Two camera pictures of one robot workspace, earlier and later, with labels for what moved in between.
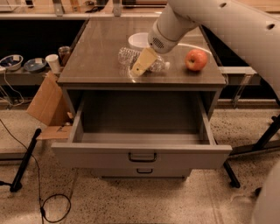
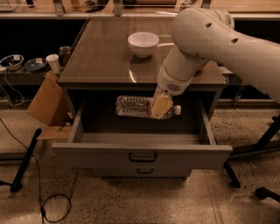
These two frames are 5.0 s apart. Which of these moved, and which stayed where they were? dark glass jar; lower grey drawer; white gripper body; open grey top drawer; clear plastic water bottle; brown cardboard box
Moved: clear plastic water bottle; white gripper body
Stayed: open grey top drawer; lower grey drawer; brown cardboard box; dark glass jar
